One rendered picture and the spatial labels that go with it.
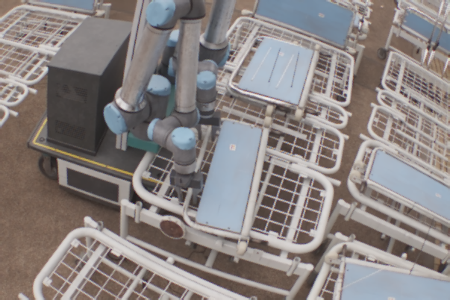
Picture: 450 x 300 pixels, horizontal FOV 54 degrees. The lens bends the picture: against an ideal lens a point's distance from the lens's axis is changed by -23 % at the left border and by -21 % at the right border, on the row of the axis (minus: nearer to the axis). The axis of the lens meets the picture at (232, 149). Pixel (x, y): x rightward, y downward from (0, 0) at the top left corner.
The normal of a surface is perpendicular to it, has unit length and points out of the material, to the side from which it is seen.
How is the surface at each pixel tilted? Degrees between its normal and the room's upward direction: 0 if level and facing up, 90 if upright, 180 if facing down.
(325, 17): 90
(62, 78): 90
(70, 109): 90
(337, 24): 90
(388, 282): 5
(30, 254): 0
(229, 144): 1
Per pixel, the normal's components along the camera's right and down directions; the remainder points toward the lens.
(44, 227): 0.20, -0.73
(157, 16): -0.56, 0.34
